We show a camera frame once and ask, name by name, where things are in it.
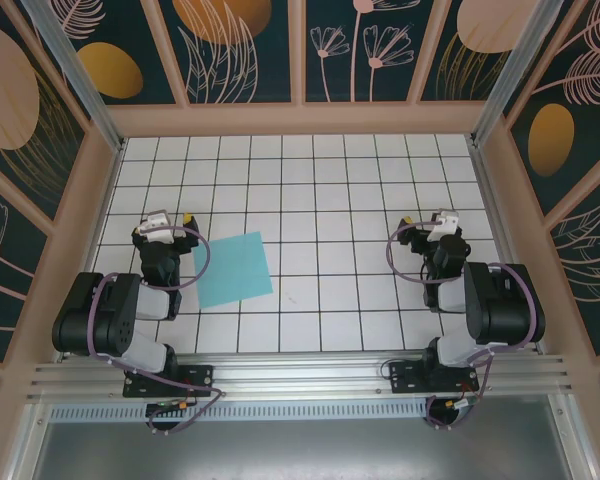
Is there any light blue paper sheet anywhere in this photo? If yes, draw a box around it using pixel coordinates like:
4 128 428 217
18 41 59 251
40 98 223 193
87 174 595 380
192 231 275 310

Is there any grey metal panel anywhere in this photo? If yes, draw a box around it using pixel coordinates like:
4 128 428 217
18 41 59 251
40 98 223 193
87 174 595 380
29 418 594 480

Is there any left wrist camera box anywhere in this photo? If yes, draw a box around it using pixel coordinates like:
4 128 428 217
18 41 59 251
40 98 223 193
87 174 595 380
134 210 175 244

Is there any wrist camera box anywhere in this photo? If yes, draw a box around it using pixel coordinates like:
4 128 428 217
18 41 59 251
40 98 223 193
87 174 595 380
134 210 175 244
426 209 462 245

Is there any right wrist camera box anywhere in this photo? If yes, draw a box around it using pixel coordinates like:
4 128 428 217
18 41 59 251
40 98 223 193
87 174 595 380
426 209 462 245

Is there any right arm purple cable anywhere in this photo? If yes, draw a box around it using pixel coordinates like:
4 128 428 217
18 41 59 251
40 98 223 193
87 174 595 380
386 223 539 432

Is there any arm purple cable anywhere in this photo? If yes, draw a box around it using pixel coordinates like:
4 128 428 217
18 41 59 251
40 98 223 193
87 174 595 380
386 223 539 432
87 225 226 437

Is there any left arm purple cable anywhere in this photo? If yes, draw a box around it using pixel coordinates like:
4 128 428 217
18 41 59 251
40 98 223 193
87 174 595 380
87 225 226 437

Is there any aluminium side rail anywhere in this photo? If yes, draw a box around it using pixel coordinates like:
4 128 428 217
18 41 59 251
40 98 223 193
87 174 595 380
469 139 547 355
58 139 127 362

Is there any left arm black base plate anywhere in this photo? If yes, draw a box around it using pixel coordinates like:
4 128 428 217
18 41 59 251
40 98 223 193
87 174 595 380
123 363 216 399

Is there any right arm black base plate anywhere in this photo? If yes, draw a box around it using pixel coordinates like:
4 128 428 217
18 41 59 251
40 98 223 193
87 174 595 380
388 360 481 395

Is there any aluminium corner post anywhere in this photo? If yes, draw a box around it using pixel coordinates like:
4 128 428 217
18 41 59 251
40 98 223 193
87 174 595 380
471 0 567 147
21 0 127 154

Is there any long aluminium mounting rail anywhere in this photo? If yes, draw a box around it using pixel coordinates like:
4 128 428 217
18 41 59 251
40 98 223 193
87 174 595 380
27 351 579 402

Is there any slotted grey cable duct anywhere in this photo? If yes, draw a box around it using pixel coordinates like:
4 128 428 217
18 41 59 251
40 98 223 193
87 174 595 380
49 402 431 422

